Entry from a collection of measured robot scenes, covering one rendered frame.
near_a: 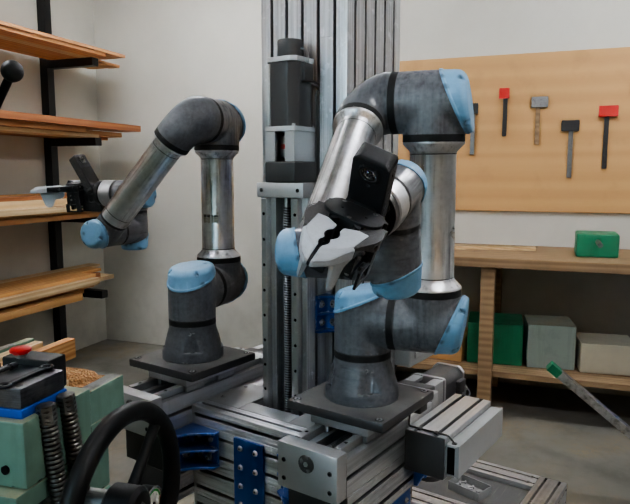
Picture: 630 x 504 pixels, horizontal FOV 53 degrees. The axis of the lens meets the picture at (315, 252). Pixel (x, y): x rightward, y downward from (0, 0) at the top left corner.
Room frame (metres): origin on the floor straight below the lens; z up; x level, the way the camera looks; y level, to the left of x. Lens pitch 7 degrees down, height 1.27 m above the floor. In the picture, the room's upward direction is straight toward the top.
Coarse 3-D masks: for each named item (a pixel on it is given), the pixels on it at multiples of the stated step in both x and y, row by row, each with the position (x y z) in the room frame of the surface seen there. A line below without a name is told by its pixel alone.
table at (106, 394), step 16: (96, 384) 1.09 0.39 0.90; (112, 384) 1.11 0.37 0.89; (96, 400) 1.06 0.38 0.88; (112, 400) 1.11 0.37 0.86; (96, 416) 1.06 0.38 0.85; (64, 464) 0.84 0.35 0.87; (0, 496) 0.75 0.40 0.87; (16, 496) 0.75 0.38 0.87; (32, 496) 0.77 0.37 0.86; (48, 496) 0.80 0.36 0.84
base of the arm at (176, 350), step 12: (180, 324) 1.49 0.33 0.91; (192, 324) 1.49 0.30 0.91; (204, 324) 1.50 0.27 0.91; (168, 336) 1.51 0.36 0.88; (180, 336) 1.49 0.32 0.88; (192, 336) 1.49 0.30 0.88; (204, 336) 1.50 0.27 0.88; (216, 336) 1.53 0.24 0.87; (168, 348) 1.49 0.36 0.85; (180, 348) 1.48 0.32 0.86; (192, 348) 1.49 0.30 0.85; (204, 348) 1.49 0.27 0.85; (216, 348) 1.51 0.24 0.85; (168, 360) 1.49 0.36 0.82; (180, 360) 1.47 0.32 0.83; (192, 360) 1.47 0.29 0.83; (204, 360) 1.48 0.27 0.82
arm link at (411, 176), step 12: (408, 168) 0.89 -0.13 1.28; (420, 168) 0.92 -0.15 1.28; (408, 180) 0.86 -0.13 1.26; (420, 180) 0.89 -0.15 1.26; (408, 192) 0.84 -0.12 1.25; (420, 192) 0.89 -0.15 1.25; (420, 204) 0.89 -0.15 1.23; (408, 216) 0.87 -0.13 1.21; (420, 216) 0.89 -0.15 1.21; (408, 228) 0.87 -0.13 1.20
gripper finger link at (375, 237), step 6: (366, 234) 0.68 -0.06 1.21; (372, 234) 0.69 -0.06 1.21; (378, 234) 0.69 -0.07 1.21; (384, 234) 0.70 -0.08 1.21; (366, 240) 0.67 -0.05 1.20; (372, 240) 0.67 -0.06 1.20; (378, 240) 0.68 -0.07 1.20; (360, 246) 0.65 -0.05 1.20; (366, 246) 0.66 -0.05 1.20; (372, 246) 0.67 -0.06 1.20; (378, 246) 0.68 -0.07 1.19; (360, 252) 0.67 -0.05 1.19; (372, 252) 0.67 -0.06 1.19
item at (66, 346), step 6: (54, 342) 1.22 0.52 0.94; (60, 342) 1.22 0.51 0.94; (66, 342) 1.23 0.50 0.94; (72, 342) 1.25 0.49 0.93; (42, 348) 1.18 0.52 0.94; (48, 348) 1.18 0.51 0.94; (54, 348) 1.19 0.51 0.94; (60, 348) 1.21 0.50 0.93; (66, 348) 1.23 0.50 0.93; (72, 348) 1.24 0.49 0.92; (66, 354) 1.23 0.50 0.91; (72, 354) 1.24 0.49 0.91; (66, 360) 1.22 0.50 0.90
